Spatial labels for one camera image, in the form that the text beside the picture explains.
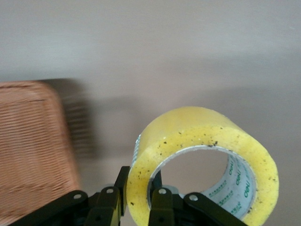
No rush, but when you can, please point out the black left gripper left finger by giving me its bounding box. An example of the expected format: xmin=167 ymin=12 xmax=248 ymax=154
xmin=14 ymin=166 xmax=130 ymax=226

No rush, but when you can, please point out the brown wicker basket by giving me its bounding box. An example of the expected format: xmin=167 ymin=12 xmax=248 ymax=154
xmin=0 ymin=79 xmax=102 ymax=222

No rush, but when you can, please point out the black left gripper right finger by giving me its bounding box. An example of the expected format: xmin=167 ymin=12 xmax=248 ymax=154
xmin=149 ymin=171 xmax=245 ymax=226

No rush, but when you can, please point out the yellow packing tape roll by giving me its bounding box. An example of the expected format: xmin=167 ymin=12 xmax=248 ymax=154
xmin=126 ymin=107 xmax=280 ymax=226

